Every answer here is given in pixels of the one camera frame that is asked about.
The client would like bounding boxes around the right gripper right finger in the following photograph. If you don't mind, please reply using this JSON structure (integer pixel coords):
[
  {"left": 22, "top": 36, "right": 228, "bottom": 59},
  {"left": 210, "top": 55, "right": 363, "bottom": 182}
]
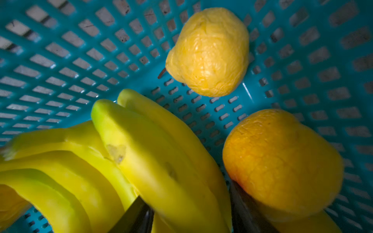
[{"left": 229, "top": 181, "right": 279, "bottom": 233}]

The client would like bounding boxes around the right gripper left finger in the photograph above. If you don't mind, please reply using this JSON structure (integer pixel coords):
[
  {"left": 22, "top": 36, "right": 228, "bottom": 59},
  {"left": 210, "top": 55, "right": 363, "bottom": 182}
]
[{"left": 109, "top": 196, "right": 154, "bottom": 233}]

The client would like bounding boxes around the yellow banana bunch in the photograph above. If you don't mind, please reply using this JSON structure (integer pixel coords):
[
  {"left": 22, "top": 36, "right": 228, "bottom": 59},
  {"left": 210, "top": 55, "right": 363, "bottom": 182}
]
[{"left": 1, "top": 89, "right": 232, "bottom": 233}]

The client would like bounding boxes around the yellow orange fruit top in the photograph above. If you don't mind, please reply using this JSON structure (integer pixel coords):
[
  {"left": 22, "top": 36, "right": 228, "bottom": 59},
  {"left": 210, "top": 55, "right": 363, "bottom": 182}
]
[{"left": 222, "top": 109, "right": 344, "bottom": 222}]

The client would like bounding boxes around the yellow lemon right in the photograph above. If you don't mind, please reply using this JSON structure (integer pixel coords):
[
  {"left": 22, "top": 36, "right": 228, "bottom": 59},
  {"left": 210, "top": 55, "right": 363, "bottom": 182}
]
[{"left": 165, "top": 7, "right": 250, "bottom": 97}]

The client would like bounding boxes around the teal plastic basket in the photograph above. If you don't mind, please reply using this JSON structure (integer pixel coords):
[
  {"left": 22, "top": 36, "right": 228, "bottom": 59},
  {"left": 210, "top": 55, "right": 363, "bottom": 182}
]
[{"left": 1, "top": 1, "right": 373, "bottom": 233}]

